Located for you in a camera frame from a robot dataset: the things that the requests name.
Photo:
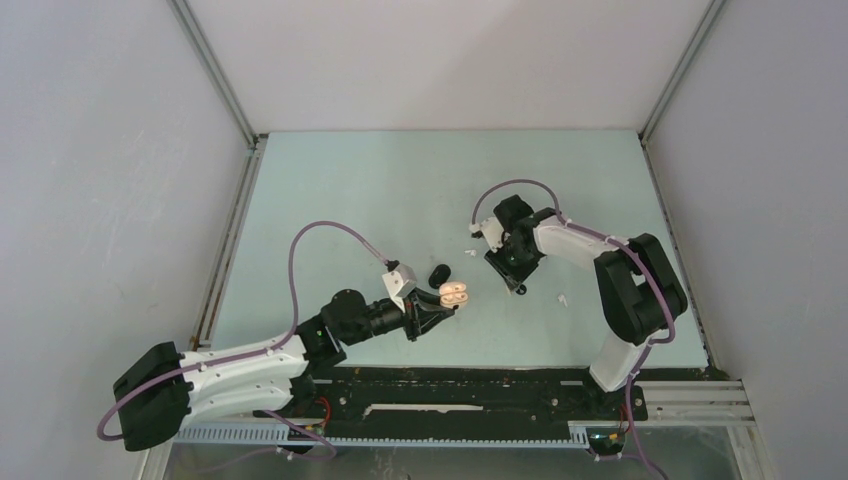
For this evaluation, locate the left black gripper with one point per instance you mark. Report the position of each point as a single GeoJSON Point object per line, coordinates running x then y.
{"type": "Point", "coordinates": [418, 318]}

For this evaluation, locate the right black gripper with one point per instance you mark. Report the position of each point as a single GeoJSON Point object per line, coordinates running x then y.
{"type": "Point", "coordinates": [513, 277]}

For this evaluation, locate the beige earbud case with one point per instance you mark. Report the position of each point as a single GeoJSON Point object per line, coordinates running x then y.
{"type": "Point", "coordinates": [453, 295]}

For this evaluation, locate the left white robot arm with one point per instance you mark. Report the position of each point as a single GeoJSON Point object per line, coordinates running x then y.
{"type": "Point", "coordinates": [166, 391]}

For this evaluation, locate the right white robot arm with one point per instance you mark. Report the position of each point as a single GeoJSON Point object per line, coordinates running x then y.
{"type": "Point", "coordinates": [640, 293]}

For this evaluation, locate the black earbud case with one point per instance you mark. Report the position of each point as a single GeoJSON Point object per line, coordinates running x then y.
{"type": "Point", "coordinates": [439, 276]}

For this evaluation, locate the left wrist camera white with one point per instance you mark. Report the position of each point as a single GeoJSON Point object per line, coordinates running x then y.
{"type": "Point", "coordinates": [399, 281]}

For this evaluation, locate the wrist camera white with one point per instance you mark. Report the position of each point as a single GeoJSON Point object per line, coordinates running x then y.
{"type": "Point", "coordinates": [399, 281]}
{"type": "Point", "coordinates": [491, 230]}

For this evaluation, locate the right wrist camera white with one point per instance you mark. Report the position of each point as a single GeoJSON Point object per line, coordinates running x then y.
{"type": "Point", "coordinates": [491, 230]}

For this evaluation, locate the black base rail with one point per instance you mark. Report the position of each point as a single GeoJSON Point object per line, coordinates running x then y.
{"type": "Point", "coordinates": [464, 404]}

